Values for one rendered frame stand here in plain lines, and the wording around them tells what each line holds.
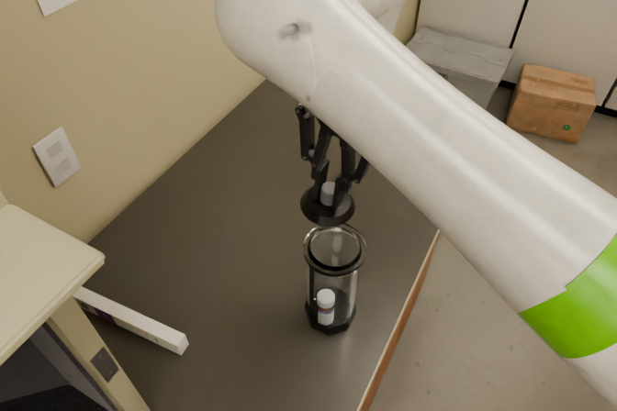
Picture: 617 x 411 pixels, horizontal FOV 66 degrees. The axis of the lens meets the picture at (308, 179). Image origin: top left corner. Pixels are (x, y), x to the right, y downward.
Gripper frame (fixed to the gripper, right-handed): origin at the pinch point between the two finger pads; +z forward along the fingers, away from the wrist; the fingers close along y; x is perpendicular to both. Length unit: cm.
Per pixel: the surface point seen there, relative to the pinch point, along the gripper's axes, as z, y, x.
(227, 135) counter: 38, 46, -32
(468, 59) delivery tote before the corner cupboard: 100, 7, -213
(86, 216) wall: 35, 55, 11
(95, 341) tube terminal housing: 2.9, 13.9, 36.5
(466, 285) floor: 127, -39, -83
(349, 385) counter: 32.5, -15.2, 14.7
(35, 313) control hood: -23.5, 4.9, 41.3
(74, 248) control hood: -23.3, 6.9, 35.9
